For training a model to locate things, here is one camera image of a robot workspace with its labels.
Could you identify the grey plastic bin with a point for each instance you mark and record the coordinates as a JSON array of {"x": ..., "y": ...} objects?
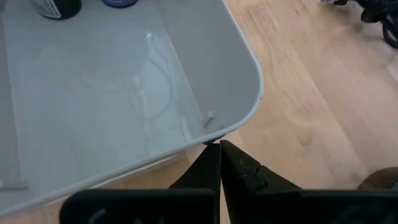
[{"x": 93, "y": 93}]

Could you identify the large purple-tipped coloring bottle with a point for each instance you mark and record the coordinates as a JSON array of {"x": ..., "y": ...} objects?
[{"x": 119, "y": 3}]

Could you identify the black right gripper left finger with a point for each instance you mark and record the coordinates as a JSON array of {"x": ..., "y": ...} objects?
[{"x": 205, "y": 174}]

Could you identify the large black-tipped coloring bottle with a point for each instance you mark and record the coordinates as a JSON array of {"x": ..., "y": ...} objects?
[{"x": 66, "y": 7}]

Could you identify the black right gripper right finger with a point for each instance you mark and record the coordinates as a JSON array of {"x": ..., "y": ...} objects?
[{"x": 236, "y": 174}]

